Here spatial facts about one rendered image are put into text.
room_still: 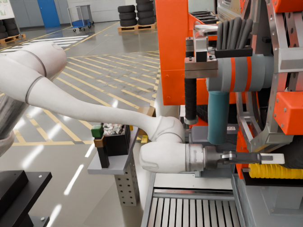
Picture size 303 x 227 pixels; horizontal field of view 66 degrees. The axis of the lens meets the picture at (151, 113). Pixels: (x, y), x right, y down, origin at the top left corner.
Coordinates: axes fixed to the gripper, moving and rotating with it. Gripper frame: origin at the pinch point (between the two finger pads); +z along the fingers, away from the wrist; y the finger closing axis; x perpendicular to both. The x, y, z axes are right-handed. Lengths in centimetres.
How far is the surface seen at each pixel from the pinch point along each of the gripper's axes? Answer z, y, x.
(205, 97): -16, -51, 40
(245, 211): 1, -50, -20
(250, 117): 0.4, -22.0, 19.7
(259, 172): -0.5, -12.8, -3.5
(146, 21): -179, -623, 567
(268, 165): 2.9, -12.8, -1.0
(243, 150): -4.6, -16.7, 5.1
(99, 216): -78, -63, -27
